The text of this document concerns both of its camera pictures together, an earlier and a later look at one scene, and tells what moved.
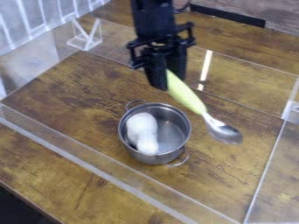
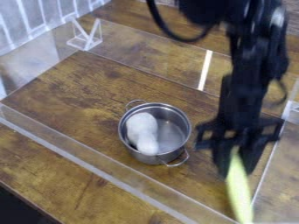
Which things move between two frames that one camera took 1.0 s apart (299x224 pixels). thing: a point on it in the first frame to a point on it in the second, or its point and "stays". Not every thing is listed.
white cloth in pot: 142,130 stays
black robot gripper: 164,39 to 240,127
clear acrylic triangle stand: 84,41 stays
